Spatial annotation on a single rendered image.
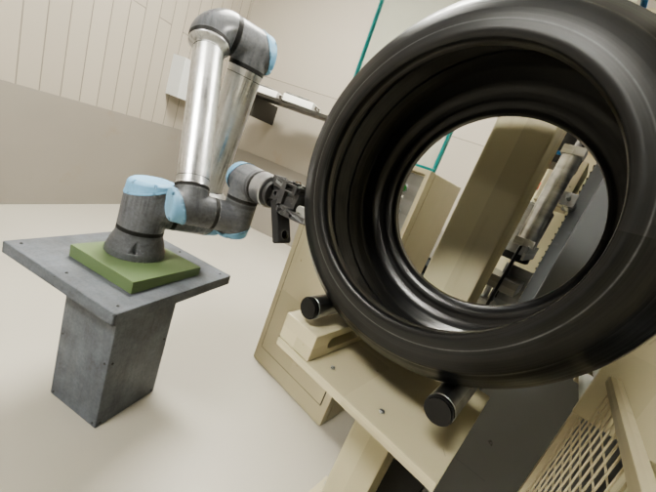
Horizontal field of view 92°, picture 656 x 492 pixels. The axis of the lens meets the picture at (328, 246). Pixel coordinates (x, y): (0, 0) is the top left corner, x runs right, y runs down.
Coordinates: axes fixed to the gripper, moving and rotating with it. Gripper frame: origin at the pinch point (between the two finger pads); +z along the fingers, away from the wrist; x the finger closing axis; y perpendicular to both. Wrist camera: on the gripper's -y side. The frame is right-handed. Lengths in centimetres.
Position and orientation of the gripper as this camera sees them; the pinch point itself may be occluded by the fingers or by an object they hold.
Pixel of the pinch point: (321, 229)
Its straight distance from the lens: 75.6
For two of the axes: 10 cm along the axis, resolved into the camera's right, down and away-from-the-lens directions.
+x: 6.1, 0.2, 7.9
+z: 7.1, 4.2, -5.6
